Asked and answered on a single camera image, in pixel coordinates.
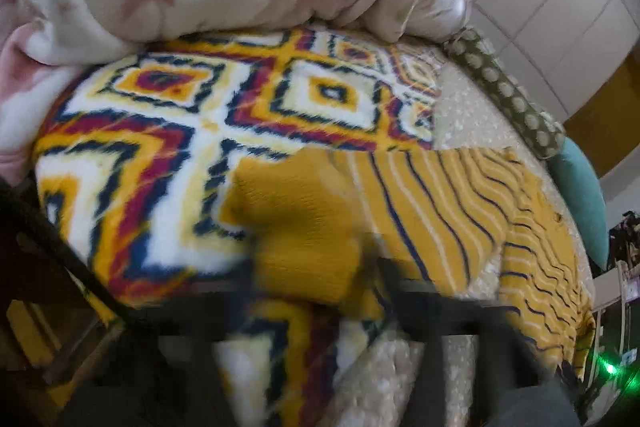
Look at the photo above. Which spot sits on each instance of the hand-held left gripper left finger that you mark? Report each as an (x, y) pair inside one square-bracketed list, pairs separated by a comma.
[(210, 322)]

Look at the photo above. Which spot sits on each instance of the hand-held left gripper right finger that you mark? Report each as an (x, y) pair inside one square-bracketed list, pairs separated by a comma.
[(400, 297)]

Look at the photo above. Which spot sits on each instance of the yellow striped knit sweater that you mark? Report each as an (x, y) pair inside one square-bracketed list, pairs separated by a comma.
[(300, 217)]

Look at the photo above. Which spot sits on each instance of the geometric patterned fleece blanket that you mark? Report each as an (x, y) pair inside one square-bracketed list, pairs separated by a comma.
[(165, 207)]

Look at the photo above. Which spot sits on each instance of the black rod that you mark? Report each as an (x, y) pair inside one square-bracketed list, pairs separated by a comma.
[(55, 247)]

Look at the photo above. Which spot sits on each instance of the beige dotted quilt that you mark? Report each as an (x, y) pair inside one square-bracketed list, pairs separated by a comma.
[(465, 117)]

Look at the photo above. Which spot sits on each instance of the teal pillow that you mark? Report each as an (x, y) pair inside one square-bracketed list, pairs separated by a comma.
[(580, 197)]

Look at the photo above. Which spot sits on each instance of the white TV cabinet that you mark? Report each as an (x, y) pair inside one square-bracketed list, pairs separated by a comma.
[(617, 302)]

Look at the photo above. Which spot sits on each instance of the green bolster pillow white spots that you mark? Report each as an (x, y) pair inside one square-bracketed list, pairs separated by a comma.
[(505, 92)]

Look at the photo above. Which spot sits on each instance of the pile of dark clutter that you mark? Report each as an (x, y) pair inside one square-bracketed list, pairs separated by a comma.
[(625, 232)]

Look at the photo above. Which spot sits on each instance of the brown wooden door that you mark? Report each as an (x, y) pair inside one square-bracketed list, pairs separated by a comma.
[(605, 122)]

